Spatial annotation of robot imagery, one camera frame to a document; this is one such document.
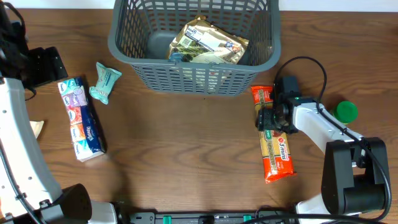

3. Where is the orange spaghetti packet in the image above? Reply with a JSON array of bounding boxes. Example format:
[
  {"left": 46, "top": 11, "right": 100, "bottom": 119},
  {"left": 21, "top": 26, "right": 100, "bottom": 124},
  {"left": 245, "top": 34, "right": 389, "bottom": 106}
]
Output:
[{"left": 251, "top": 85, "right": 295, "bottom": 184}]

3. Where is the grey plastic slotted basket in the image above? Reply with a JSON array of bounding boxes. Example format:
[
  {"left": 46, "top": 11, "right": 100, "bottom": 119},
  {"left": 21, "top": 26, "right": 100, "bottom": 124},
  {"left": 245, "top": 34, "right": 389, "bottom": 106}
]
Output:
[{"left": 108, "top": 0, "right": 282, "bottom": 96}]

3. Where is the gold foil food pouch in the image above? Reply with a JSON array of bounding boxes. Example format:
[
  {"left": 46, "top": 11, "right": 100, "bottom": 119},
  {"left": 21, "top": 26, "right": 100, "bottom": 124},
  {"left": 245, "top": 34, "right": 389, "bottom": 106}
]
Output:
[{"left": 166, "top": 16, "right": 249, "bottom": 64}]

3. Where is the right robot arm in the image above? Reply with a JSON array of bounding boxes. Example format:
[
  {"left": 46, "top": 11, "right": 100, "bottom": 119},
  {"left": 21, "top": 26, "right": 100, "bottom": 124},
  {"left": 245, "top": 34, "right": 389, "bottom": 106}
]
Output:
[{"left": 251, "top": 77, "right": 392, "bottom": 223}]

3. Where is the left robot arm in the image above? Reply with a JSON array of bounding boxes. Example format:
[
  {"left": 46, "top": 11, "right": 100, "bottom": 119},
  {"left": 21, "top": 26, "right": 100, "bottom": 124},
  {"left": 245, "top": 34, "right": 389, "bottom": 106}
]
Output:
[{"left": 1, "top": 2, "right": 118, "bottom": 223}]

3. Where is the crumpled beige paper bag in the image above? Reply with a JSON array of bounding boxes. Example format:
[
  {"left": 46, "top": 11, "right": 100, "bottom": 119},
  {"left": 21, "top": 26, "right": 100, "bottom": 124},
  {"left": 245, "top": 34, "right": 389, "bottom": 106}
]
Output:
[{"left": 30, "top": 121, "right": 44, "bottom": 138}]

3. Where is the teal snack packet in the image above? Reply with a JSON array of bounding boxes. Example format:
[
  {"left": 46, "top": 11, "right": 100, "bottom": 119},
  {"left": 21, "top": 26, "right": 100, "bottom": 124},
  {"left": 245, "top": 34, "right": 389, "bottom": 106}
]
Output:
[{"left": 89, "top": 62, "right": 122, "bottom": 105}]

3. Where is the green lid jar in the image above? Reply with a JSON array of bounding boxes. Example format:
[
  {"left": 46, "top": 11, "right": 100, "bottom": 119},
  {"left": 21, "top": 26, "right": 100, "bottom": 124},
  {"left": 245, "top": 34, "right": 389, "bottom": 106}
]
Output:
[{"left": 331, "top": 101, "right": 359, "bottom": 124}]

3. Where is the Kleenex tissue multipack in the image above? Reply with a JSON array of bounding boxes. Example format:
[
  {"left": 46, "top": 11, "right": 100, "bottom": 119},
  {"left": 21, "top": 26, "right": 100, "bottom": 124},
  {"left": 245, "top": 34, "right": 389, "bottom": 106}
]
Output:
[{"left": 57, "top": 77, "right": 106, "bottom": 162}]

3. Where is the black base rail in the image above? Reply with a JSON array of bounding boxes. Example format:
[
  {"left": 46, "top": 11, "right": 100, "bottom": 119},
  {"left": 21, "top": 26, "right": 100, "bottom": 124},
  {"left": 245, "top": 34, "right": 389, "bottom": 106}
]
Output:
[{"left": 113, "top": 202, "right": 290, "bottom": 224}]

